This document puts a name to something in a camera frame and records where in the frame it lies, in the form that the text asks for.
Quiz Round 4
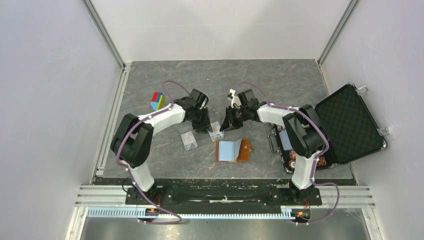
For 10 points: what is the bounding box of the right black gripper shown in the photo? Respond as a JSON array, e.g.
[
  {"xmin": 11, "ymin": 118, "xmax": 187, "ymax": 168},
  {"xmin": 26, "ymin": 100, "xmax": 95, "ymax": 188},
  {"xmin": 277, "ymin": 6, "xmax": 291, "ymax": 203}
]
[{"xmin": 220, "ymin": 105, "xmax": 249, "ymax": 132}]

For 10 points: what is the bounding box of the clear plastic card sleeve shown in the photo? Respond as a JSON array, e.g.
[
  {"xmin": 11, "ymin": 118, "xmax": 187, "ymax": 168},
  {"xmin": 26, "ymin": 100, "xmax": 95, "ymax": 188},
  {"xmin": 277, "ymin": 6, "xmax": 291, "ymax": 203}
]
[{"xmin": 179, "ymin": 121, "xmax": 224, "ymax": 151}]

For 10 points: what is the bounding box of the brown leather card holder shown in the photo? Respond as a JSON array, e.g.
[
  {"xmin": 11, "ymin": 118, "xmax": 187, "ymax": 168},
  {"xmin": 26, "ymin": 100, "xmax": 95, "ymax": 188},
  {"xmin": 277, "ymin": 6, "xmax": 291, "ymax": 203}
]
[{"xmin": 215, "ymin": 138, "xmax": 253, "ymax": 163}]

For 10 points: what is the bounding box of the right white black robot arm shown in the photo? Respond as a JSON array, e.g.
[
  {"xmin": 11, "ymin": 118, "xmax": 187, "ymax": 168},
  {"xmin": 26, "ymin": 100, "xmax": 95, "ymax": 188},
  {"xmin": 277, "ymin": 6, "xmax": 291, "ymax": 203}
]
[{"xmin": 220, "ymin": 89, "xmax": 330, "ymax": 204}]

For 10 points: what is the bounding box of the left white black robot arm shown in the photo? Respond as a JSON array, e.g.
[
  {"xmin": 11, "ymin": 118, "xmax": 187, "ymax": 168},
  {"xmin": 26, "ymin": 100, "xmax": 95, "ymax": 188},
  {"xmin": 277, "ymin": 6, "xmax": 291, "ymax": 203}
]
[{"xmin": 110, "ymin": 89, "xmax": 212, "ymax": 204}]

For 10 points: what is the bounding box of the blue patterned card deck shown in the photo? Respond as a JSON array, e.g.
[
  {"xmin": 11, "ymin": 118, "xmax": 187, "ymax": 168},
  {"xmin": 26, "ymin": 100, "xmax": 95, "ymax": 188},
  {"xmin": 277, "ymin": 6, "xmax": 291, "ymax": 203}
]
[{"xmin": 279, "ymin": 129, "xmax": 293, "ymax": 151}]

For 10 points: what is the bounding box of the multicoloured block toy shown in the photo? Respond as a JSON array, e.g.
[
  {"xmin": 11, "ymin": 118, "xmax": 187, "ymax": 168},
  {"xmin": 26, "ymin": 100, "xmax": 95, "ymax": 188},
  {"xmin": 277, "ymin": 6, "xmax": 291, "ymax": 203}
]
[{"xmin": 150, "ymin": 91, "xmax": 164, "ymax": 111}]

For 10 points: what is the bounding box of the orange brown poker chip roll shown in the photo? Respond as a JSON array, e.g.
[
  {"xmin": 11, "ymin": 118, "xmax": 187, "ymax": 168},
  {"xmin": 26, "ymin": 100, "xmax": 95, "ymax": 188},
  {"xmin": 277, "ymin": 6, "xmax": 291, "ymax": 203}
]
[{"xmin": 288, "ymin": 150, "xmax": 297, "ymax": 160}]

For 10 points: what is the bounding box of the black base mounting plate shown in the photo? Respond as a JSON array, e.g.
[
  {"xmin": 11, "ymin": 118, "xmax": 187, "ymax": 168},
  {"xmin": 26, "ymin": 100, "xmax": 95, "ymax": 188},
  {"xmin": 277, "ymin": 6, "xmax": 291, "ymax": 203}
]
[{"xmin": 125, "ymin": 178, "xmax": 322, "ymax": 214}]

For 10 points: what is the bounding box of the black poker chip case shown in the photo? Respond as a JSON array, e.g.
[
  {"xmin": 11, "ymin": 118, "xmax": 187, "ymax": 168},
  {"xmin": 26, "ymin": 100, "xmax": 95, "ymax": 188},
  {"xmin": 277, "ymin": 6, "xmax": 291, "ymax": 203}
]
[{"xmin": 267, "ymin": 82, "xmax": 388, "ymax": 174}]

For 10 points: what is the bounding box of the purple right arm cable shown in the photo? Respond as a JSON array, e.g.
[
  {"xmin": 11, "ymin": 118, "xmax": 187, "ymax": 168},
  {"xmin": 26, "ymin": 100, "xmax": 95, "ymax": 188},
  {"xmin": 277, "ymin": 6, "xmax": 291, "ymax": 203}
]
[{"xmin": 231, "ymin": 81, "xmax": 341, "ymax": 226}]

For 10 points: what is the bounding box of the white slotted cable duct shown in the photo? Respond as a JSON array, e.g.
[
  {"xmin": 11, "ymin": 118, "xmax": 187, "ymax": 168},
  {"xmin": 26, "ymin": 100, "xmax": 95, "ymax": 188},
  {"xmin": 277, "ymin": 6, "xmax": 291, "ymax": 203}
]
[{"xmin": 87, "ymin": 207, "xmax": 295, "ymax": 220}]

